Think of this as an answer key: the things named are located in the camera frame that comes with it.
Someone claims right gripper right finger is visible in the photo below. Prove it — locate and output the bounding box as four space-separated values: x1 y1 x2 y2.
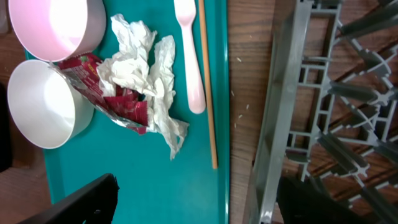
277 177 368 224

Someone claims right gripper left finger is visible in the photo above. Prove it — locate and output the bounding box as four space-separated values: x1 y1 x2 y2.
20 173 119 224

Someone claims silver red snack wrapper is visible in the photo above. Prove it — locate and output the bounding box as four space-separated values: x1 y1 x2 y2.
50 53 148 134

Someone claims white bowl with rice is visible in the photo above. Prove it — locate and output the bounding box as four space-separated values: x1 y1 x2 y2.
7 60 94 149

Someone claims white tissue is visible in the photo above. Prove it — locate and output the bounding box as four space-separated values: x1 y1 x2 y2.
96 14 189 159

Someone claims white bowl with few peanuts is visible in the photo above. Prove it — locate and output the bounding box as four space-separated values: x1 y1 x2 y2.
9 0 106 62

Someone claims grey dishwasher rack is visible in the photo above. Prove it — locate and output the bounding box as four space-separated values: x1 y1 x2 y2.
244 1 397 223

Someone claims teal serving tray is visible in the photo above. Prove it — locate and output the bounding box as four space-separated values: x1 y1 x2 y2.
44 0 229 223

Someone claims wooden chopstick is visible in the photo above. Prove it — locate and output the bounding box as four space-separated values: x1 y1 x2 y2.
198 0 218 169

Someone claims white plastic fork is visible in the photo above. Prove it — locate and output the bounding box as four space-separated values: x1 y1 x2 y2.
174 0 206 114

